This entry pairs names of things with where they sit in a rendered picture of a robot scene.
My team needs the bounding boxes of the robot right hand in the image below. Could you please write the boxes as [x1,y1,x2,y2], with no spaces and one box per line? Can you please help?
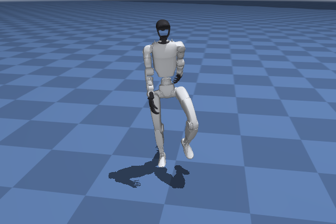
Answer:
[148,92,159,114]

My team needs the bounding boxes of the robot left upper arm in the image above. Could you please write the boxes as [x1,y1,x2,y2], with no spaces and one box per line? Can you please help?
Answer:
[175,41,185,67]

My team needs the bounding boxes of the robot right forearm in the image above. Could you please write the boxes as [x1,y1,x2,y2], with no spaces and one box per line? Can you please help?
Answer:
[145,69,154,97]

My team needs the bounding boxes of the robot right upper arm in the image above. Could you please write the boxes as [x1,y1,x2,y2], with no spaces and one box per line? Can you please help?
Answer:
[142,45,154,76]

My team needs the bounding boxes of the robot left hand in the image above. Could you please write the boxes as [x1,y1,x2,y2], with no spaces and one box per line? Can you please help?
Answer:
[173,74,181,84]

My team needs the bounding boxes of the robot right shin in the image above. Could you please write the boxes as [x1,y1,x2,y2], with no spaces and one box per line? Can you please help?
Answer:
[154,130,164,157]

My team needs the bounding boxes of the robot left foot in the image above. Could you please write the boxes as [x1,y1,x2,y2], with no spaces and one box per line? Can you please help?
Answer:
[181,138,194,159]

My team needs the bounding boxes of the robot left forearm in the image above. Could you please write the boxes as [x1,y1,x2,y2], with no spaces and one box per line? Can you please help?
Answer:
[176,62,185,76]

